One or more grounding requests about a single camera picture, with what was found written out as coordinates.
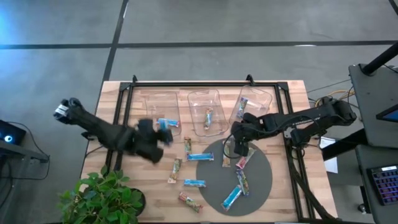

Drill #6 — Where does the grey round placemat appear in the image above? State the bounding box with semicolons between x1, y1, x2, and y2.
195;138;274;217

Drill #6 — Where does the black aluminium frame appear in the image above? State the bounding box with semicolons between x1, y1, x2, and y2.
104;81;315;223

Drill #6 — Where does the black device with blue light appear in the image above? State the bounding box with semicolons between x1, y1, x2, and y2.
0;119;27;146

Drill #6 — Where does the backlit keyboard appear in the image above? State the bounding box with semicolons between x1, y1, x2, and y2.
366;164;398;207

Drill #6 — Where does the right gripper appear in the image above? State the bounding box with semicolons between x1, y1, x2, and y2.
230;113;262;157

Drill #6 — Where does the black pole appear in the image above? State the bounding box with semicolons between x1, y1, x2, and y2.
362;42;398;76

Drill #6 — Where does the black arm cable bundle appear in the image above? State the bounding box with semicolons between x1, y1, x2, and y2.
287;149;340;222

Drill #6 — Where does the white paper sheet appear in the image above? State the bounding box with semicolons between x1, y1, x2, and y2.
319;136;339;174

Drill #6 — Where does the tablet screen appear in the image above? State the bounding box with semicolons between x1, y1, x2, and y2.
376;104;398;124

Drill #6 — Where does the yellow cable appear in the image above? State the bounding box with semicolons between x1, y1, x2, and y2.
315;89;355;102

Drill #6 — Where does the green leafy plant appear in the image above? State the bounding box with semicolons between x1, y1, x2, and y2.
57;164;147;224

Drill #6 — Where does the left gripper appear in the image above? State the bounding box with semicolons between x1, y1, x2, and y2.
132;118;174;165

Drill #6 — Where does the black plant pot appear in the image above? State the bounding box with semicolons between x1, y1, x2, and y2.
130;187;147;217

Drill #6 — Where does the dark grey cart top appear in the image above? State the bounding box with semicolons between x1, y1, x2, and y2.
348;63;398;149

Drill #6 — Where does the dark grey desk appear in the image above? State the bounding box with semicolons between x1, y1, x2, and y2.
356;146;398;224

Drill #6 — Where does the clear plastic bin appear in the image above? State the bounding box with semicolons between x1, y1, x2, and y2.
187;88;229;138
229;85;274;134
144;91;183;138

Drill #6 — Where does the grey side shelf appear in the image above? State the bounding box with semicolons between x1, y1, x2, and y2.
0;139;50;164

